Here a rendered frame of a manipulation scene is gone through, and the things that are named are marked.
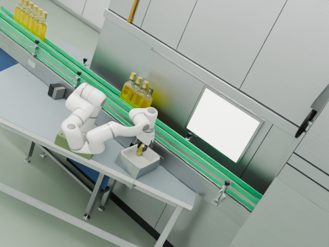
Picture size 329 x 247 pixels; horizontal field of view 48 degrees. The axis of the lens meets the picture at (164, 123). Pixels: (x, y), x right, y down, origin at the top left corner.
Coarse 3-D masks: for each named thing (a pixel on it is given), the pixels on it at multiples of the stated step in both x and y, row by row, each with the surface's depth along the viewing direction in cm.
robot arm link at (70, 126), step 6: (72, 114) 197; (66, 120) 192; (72, 120) 192; (78, 120) 196; (66, 126) 187; (72, 126) 187; (78, 126) 196; (66, 132) 186; (72, 132) 186; (78, 132) 188; (66, 138) 190; (72, 138) 188; (78, 138) 190; (72, 144) 191; (78, 144) 192
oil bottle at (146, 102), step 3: (144, 96) 240; (147, 96) 240; (141, 99) 242; (144, 99) 240; (147, 99) 239; (150, 99) 240; (141, 102) 242; (144, 102) 241; (147, 102) 240; (150, 102) 242; (141, 105) 242; (144, 105) 241; (147, 105) 241
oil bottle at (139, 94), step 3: (138, 93) 242; (141, 93) 241; (144, 93) 242; (135, 96) 244; (138, 96) 243; (141, 96) 241; (135, 99) 245; (138, 99) 243; (132, 102) 247; (135, 102) 245; (138, 102) 244; (132, 105) 247; (135, 105) 246; (138, 105) 245
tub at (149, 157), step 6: (126, 150) 225; (132, 150) 231; (150, 150) 234; (126, 156) 218; (132, 156) 233; (138, 156) 236; (144, 156) 237; (150, 156) 235; (156, 156) 232; (132, 162) 216; (138, 162) 230; (144, 162) 233; (150, 162) 222
